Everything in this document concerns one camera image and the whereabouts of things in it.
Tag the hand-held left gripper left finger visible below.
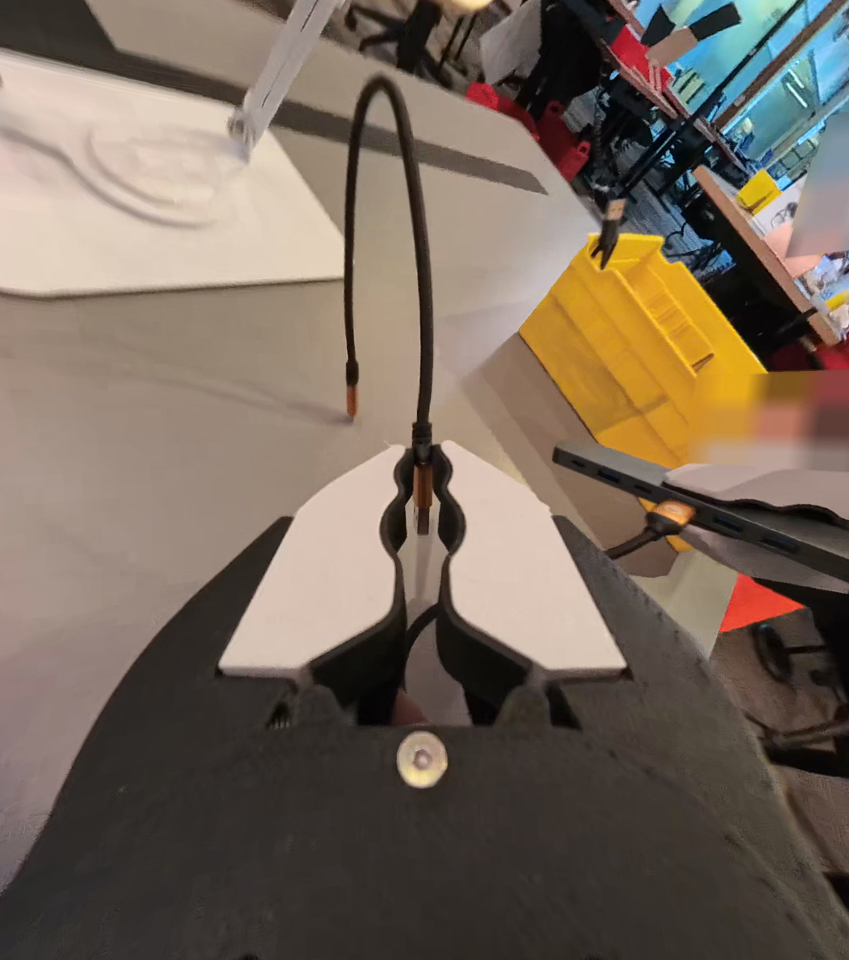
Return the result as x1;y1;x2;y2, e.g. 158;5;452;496
218;442;411;680

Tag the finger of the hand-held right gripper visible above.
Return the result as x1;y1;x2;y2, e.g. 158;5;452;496
663;462;849;526
683;525;849;595

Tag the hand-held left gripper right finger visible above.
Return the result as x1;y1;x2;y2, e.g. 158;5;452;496
435;440;628;676

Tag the orange plug usb cable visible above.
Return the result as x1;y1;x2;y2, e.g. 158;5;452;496
344;73;441;538
604;498;698;561

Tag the black usb hub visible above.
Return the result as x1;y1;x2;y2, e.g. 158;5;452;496
552;441;849;588

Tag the orange mat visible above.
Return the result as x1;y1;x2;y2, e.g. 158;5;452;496
717;576;808;635

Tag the yellow plastic bin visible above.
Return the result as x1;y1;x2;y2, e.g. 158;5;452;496
518;232;771;554

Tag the wooden table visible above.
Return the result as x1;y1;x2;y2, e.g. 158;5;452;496
690;161;846;348

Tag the small yellow box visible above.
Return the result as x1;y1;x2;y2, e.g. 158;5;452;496
735;169;784;213

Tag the white stand base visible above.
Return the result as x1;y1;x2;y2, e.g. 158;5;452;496
0;41;347;301

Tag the red plastic container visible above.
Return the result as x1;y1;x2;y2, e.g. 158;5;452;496
464;81;538;140
529;101;592;183

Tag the black office chair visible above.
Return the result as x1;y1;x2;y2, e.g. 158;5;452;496
353;0;486;80

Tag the black cable with orange plug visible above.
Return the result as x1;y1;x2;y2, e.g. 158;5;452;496
589;93;630;273

